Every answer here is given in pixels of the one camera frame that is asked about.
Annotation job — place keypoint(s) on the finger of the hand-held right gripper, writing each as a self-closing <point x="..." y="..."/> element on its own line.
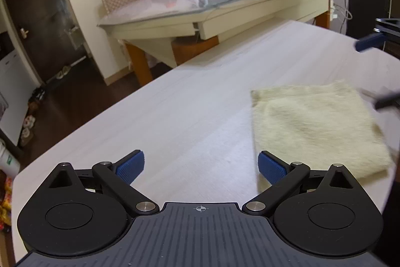
<point x="387" y="101"/>
<point x="368" y="42"/>

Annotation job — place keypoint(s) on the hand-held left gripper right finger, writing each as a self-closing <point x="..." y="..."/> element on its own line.
<point x="272" y="170"/>

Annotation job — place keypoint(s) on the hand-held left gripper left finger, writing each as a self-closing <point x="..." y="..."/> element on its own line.
<point x="131" y="165"/>

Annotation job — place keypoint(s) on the cream terry towel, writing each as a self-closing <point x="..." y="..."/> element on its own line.
<point x="312" y="123"/>

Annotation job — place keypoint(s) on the row of shoes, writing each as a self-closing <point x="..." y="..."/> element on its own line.
<point x="29" y="123"/>

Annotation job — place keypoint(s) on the glass-topped dining table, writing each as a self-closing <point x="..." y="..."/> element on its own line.
<point x="250" y="16"/>

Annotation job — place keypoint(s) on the white plastic bucket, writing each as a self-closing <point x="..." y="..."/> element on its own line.
<point x="7" y="160"/>

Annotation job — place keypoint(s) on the round wooden stool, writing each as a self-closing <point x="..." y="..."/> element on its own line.
<point x="193" y="48"/>

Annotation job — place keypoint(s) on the grey white hallway cabinet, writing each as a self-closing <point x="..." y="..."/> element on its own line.
<point x="12" y="82"/>

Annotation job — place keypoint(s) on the brass door lock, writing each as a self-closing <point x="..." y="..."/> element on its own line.
<point x="24" y="32"/>

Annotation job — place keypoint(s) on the dark brown door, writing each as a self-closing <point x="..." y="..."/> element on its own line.
<point x="40" y="20"/>

